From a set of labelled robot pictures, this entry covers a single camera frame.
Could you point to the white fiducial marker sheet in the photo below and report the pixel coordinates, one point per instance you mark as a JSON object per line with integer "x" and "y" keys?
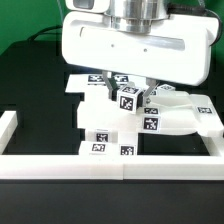
{"x": 81, "y": 83}

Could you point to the white U-shaped fence frame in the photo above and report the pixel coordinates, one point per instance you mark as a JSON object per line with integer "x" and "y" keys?
{"x": 210, "y": 167}

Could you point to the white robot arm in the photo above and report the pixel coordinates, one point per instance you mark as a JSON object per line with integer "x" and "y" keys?
{"x": 134, "y": 16}

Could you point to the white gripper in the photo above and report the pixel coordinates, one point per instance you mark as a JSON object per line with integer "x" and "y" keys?
{"x": 177, "y": 49}

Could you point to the white chair back piece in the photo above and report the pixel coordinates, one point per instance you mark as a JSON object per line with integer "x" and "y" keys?
{"x": 168, "y": 113}

